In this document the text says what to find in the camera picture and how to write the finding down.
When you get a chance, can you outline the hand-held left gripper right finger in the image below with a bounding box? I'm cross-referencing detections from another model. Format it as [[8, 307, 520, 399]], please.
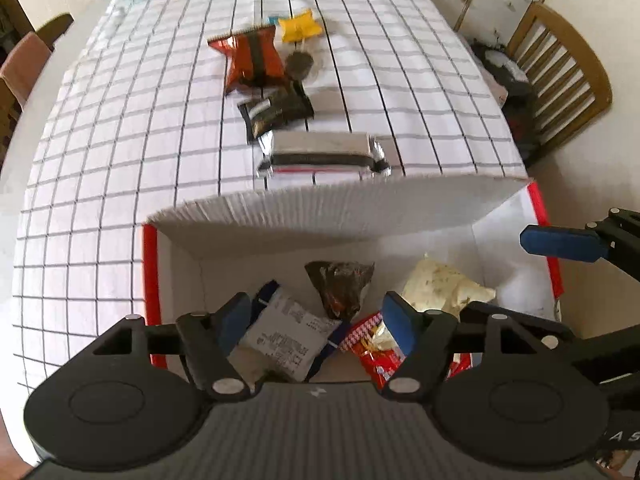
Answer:
[[381, 290, 566, 402]]

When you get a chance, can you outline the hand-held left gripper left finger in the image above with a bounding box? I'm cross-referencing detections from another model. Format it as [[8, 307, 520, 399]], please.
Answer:
[[65, 292, 252, 402]]

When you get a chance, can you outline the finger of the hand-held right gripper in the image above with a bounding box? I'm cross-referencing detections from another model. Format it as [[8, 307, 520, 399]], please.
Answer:
[[460, 301, 640, 361], [520, 207, 640, 281]]

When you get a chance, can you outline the red snack packet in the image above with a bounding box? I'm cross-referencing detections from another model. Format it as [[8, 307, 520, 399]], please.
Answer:
[[340, 310, 472, 392]]

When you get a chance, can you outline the pale yellow snack packet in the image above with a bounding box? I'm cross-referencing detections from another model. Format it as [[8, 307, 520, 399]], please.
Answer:
[[401, 255, 497, 321]]

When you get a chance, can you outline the white and navy snack packet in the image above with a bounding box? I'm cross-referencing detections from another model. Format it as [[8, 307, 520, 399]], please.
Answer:
[[237, 282, 351, 386]]

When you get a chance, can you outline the dark triangular snack packet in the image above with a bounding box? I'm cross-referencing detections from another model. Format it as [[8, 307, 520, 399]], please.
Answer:
[[305, 260, 376, 322]]

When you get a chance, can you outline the white cardboard box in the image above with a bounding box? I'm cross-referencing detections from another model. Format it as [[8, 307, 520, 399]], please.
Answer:
[[141, 175, 566, 392]]

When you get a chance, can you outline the silver and black snack packet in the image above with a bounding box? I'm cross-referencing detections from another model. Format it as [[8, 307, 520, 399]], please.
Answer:
[[255, 131, 392, 181]]

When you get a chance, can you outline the orange-brown snack packet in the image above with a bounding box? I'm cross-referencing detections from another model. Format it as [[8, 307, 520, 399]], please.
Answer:
[[207, 25, 291, 97]]

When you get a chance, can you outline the black bag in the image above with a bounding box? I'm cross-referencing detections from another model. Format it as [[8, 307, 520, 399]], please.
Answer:
[[470, 40, 542, 162]]

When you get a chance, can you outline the wooden slatted chair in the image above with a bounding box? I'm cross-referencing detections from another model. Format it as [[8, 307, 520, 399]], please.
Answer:
[[505, 2, 613, 162]]

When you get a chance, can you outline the beige cloth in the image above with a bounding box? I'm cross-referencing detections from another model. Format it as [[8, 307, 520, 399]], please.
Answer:
[[479, 50, 508, 108]]

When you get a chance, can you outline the black-checked white tablecloth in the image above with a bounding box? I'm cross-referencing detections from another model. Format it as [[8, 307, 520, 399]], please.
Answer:
[[12, 0, 532, 392]]

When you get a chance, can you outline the white cabinet with wooden top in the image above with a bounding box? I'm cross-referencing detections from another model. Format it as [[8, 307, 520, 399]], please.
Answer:
[[400, 0, 548, 47]]

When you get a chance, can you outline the pink cloth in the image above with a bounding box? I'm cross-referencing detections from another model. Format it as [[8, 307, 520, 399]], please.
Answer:
[[0, 31, 53, 111]]

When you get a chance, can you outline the wooden chair with curved back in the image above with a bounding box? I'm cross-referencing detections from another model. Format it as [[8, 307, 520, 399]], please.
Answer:
[[0, 12, 75, 131]]

